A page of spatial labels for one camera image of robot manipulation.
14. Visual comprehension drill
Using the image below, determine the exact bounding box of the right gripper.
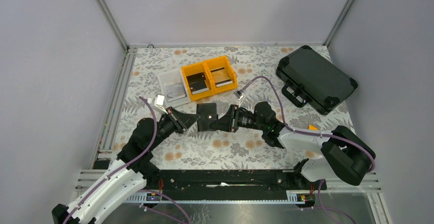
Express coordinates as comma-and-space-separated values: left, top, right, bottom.
210, 104, 266, 132

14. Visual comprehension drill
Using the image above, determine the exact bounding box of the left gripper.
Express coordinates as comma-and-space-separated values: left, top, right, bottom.
148, 106, 201, 150

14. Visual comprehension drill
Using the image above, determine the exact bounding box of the black leather card holder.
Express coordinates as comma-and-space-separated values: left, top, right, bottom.
197, 103, 218, 132

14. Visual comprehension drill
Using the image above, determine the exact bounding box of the white plastic bin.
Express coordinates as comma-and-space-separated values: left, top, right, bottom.
157, 68, 191, 107

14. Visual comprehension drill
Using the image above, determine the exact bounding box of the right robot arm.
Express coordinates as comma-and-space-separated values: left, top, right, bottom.
210, 102, 375, 189

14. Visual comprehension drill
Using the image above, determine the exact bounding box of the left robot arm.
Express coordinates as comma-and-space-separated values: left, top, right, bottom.
52, 107, 200, 223

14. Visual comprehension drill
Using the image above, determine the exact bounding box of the left orange bin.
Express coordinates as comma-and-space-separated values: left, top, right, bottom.
181, 61, 216, 101

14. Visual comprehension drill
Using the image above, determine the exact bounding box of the orange bin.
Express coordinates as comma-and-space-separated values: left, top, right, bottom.
204, 55, 238, 94
181, 61, 216, 101

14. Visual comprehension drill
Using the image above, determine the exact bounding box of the right orange bin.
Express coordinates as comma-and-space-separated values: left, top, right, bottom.
204, 55, 238, 94

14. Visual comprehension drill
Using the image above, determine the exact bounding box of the floral table mat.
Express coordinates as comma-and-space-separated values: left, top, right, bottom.
112, 47, 353, 169

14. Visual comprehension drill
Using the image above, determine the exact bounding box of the small orange object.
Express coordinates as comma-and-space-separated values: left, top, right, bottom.
308, 124, 319, 131

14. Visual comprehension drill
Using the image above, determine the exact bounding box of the black hard case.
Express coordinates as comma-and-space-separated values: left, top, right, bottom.
276, 45, 358, 115

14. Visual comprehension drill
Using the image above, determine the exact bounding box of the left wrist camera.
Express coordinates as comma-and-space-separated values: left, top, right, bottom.
154, 94, 165, 107

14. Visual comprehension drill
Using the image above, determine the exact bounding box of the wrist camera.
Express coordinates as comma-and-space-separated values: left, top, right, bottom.
154, 94, 165, 107
234, 90, 245, 102

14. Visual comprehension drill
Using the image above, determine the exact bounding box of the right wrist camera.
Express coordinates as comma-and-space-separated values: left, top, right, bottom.
234, 90, 245, 102

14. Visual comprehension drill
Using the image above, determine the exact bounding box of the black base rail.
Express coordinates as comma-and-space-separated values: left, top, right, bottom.
145, 170, 327, 193

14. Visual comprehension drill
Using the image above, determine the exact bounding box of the white slotted cable duct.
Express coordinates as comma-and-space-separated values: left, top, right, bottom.
130, 190, 308, 205

